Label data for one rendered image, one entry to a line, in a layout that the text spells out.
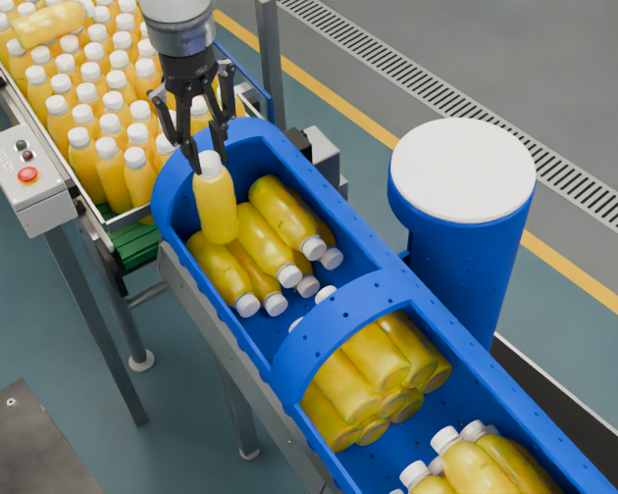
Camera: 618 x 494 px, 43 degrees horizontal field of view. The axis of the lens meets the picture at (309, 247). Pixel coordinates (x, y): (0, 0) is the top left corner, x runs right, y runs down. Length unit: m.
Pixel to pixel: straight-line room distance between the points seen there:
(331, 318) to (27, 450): 0.47
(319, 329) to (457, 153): 0.61
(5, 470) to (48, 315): 1.55
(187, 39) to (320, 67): 2.39
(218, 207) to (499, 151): 0.60
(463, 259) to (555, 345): 1.08
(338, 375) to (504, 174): 0.58
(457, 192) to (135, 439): 1.33
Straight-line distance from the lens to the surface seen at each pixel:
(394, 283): 1.12
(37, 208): 1.52
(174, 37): 1.03
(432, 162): 1.54
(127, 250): 1.63
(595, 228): 2.89
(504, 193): 1.50
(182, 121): 1.15
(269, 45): 1.91
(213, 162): 1.22
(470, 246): 1.50
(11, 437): 1.23
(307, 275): 1.38
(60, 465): 1.19
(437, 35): 3.58
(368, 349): 1.12
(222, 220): 1.29
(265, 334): 1.36
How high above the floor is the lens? 2.13
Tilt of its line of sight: 52 degrees down
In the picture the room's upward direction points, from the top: 3 degrees counter-clockwise
